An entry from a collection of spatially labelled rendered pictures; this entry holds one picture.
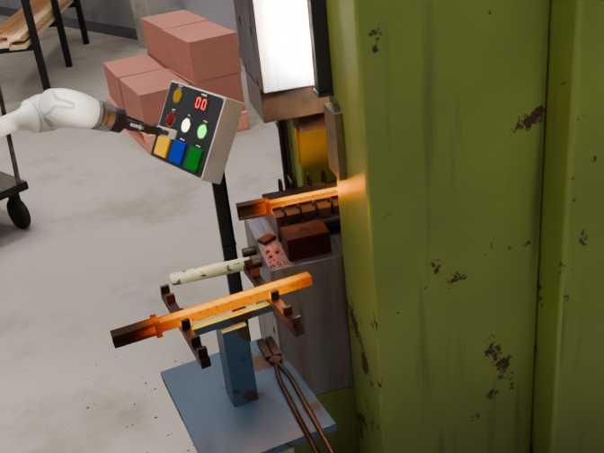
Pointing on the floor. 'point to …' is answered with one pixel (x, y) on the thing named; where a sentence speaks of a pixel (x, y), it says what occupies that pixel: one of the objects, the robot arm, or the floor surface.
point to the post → (225, 233)
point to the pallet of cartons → (175, 67)
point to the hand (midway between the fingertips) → (165, 132)
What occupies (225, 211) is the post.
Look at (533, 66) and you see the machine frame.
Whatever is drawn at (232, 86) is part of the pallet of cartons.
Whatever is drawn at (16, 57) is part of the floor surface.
